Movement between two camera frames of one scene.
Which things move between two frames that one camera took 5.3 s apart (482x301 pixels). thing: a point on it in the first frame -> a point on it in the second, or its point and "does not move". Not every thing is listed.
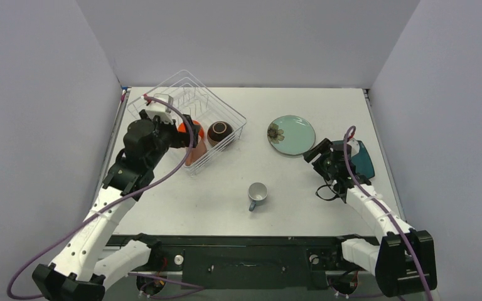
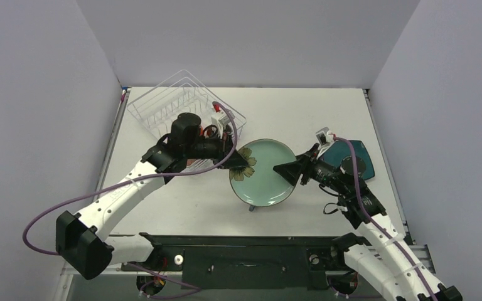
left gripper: x=181 y=138 -> x=236 y=160
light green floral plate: x=291 y=135 -> x=258 y=184
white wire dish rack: x=219 y=122 does not move
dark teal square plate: x=362 y=162 does not move
